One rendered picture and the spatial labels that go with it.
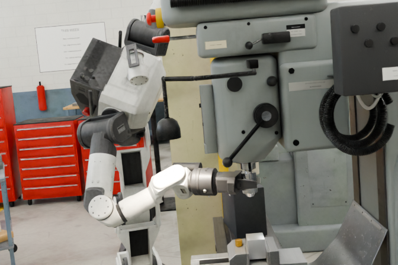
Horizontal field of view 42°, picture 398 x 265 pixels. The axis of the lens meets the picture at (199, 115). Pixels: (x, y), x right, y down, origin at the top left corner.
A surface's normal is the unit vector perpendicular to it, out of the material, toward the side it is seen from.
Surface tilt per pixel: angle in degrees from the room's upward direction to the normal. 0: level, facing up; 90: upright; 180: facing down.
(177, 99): 90
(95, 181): 60
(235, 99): 90
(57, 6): 90
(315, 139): 90
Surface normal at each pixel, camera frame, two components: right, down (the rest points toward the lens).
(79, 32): 0.01, 0.11
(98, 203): -0.15, -0.39
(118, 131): 0.89, -0.15
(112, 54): 0.15, -0.43
